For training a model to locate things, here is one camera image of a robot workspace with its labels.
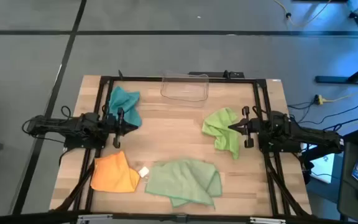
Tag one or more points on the black desk leg frame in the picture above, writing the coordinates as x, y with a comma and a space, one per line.
331, 79

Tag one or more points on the small white tag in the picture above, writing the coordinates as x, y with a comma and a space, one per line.
143, 171

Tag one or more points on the orange microfiber towel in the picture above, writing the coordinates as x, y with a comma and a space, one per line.
113, 174

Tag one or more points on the black crossbar with silver brackets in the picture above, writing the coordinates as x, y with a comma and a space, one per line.
42, 217

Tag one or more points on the white paper sheet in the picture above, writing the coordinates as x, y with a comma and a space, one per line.
325, 168

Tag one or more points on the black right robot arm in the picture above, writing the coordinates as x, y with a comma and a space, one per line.
303, 133

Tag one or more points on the black table-level camera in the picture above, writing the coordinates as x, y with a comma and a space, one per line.
180, 218

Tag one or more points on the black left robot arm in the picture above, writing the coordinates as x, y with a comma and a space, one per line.
57, 126

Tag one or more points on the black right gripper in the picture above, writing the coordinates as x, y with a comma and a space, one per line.
252, 127

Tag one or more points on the teal microfiber towel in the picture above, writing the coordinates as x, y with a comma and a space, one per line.
126, 99

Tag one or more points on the clear plastic tray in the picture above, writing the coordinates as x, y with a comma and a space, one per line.
183, 90

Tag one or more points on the black metal table frame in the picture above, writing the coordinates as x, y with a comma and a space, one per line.
228, 79

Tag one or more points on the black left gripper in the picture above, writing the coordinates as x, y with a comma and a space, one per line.
118, 127

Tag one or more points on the lime green microfiber towel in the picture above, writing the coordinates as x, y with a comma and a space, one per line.
221, 127

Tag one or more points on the pale green towel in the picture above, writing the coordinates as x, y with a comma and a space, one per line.
182, 180

